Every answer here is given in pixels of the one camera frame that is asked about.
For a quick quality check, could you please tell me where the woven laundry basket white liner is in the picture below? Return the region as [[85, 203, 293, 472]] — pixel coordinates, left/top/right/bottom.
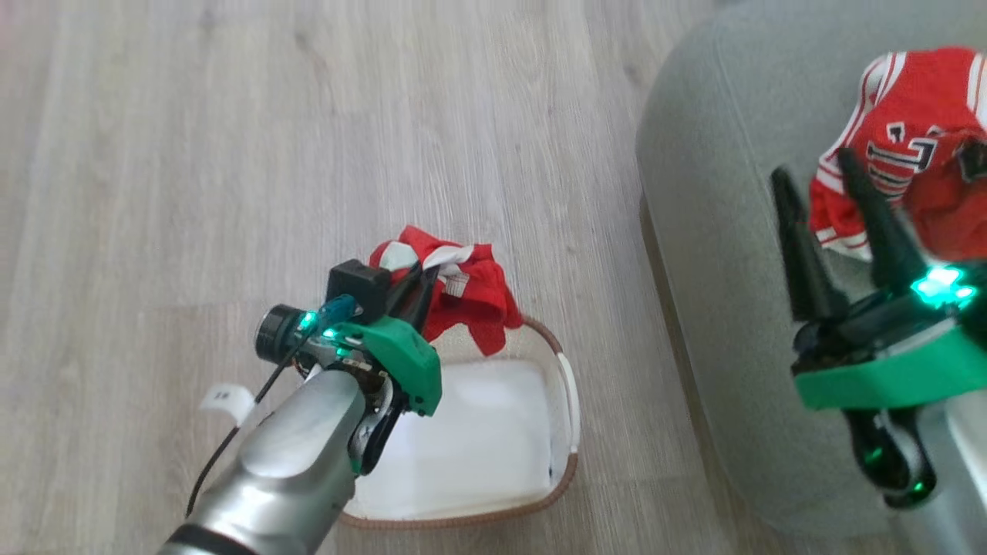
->
[[335, 312, 581, 530]]

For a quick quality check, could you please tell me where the grey sofa cushion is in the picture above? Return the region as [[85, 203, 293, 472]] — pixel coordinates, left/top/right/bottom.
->
[[635, 0, 987, 540]]

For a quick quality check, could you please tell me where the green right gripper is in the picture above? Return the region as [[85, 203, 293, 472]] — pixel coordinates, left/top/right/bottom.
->
[[771, 148, 987, 413]]

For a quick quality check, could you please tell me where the red white striped garment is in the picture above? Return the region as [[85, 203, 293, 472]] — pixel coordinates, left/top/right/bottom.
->
[[369, 225, 525, 357]]

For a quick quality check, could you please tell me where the white cable label tag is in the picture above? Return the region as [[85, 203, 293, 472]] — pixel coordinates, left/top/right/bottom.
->
[[200, 383, 255, 425]]

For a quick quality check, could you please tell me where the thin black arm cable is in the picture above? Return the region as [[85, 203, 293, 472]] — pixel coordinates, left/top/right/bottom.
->
[[185, 339, 309, 519]]

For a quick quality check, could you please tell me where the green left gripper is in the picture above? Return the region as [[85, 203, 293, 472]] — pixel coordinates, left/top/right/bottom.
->
[[254, 264, 444, 417]]

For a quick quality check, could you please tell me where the red basketball jersey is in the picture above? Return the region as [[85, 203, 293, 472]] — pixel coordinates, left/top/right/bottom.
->
[[808, 46, 987, 263]]

